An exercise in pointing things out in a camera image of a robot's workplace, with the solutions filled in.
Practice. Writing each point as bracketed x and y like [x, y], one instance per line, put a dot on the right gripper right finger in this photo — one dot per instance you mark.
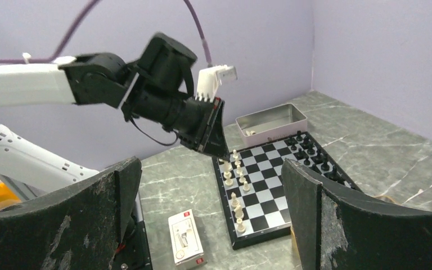
[337, 227]

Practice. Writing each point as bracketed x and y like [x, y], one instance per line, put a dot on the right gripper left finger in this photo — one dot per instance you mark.
[90, 224]

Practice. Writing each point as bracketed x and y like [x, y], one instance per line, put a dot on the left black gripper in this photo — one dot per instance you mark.
[197, 124]

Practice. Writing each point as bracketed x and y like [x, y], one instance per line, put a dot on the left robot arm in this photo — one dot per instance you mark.
[158, 86]

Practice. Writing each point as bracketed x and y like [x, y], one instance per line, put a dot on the black white chess board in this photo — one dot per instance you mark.
[266, 214]

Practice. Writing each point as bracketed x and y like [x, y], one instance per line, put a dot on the black chess piece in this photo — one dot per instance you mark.
[325, 166]

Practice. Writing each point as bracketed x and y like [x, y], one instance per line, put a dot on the silver metal tin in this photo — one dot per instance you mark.
[272, 124]

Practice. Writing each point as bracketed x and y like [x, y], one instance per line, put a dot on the small printed card box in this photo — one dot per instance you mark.
[188, 251]

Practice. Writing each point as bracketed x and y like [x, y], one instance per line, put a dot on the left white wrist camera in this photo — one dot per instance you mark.
[211, 78]

